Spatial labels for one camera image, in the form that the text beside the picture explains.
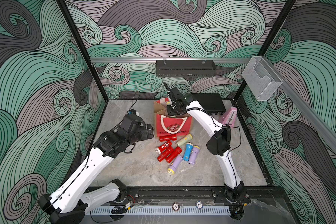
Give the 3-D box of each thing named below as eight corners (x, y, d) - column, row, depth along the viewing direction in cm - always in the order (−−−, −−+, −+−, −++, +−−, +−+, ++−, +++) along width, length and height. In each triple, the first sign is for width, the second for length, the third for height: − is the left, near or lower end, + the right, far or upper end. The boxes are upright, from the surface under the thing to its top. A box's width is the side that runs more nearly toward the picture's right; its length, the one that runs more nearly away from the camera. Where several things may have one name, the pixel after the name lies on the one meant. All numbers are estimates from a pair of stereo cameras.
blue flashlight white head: (182, 159, 87) (182, 158, 85) (186, 143, 95) (186, 141, 93) (189, 162, 86) (190, 160, 84) (193, 145, 94) (193, 143, 92)
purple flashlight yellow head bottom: (167, 171, 83) (167, 169, 81) (177, 155, 89) (177, 153, 87) (173, 175, 81) (173, 173, 79) (182, 158, 88) (183, 156, 86)
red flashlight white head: (158, 155, 89) (157, 153, 87) (155, 150, 91) (154, 148, 89) (172, 146, 93) (172, 144, 91) (169, 142, 96) (169, 140, 93)
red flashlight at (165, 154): (157, 159, 88) (157, 157, 85) (170, 146, 93) (170, 145, 91) (160, 163, 86) (160, 161, 84) (173, 150, 92) (174, 148, 90)
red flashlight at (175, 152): (164, 159, 87) (164, 158, 86) (177, 146, 93) (177, 145, 91) (169, 164, 85) (169, 163, 84) (182, 151, 91) (182, 149, 89)
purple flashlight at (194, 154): (187, 162, 87) (188, 160, 84) (193, 147, 94) (194, 144, 91) (193, 165, 86) (195, 163, 83) (199, 149, 93) (200, 147, 90)
